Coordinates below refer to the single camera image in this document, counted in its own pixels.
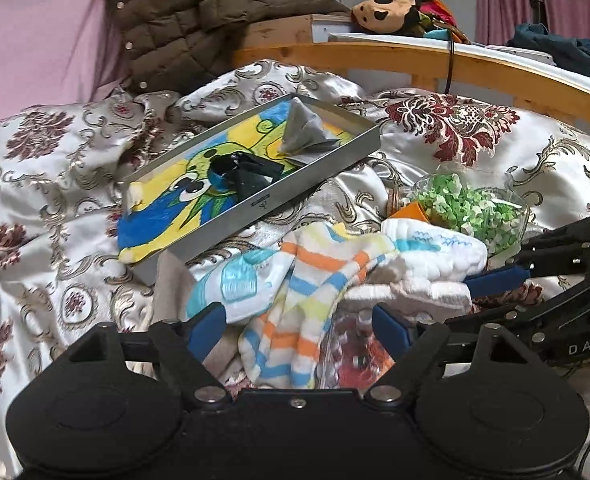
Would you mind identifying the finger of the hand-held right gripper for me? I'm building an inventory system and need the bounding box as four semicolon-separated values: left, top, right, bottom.
464;214;590;301
445;266;590;348

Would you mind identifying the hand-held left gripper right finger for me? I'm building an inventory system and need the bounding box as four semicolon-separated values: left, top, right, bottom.
365;304;528;407

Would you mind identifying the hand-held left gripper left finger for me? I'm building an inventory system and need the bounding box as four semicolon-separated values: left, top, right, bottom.
70;301;228;409

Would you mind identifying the white sock with blue print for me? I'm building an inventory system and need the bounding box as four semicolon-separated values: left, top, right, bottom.
185;249;278;326

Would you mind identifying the white cloth with blue stitching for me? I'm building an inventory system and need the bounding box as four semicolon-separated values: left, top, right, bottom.
345;217;490;311

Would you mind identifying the orange blue striped sock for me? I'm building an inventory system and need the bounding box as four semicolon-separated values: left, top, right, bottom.
237;222;401;391

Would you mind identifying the grey box with cartoon lining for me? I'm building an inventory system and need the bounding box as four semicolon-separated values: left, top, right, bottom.
120;92;381;286

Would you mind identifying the grey sock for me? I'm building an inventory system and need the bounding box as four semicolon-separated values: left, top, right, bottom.
280;99;341;156

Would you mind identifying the clear plastic bag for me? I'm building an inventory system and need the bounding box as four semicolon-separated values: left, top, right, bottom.
320;310;401;391

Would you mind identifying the beige cloth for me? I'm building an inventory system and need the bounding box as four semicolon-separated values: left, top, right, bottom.
152;250;246;381

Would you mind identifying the clear bag of green pieces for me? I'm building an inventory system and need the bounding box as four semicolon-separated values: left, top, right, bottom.
387;162;533;261

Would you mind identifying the orange paper piece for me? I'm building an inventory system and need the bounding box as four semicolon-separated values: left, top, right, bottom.
400;201;433;224

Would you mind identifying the yellow blue cartoon towel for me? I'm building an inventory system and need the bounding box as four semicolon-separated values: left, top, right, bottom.
118;110;346;266

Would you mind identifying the black cloth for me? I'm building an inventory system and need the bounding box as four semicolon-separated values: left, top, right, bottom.
209;152;288;203

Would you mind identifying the floral satin quilt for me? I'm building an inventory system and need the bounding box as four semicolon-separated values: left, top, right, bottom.
0;60;590;480

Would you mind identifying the dark teal cloth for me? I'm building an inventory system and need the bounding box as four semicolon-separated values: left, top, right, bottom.
505;22;590;88

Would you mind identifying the white board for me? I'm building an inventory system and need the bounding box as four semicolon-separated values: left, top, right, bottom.
312;12;556;67

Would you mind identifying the tan plush toy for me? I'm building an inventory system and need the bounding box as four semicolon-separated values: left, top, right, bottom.
351;0;470;43

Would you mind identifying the brown puffer jacket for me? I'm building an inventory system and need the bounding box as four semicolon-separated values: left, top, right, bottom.
106;0;351;95

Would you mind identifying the pink sheet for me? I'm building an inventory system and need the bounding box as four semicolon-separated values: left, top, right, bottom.
0;0;131;136

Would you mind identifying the black cable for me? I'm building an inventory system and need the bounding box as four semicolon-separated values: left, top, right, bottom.
442;30;458;96

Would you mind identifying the wooden bed frame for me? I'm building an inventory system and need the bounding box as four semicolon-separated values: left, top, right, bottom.
232;12;590;136

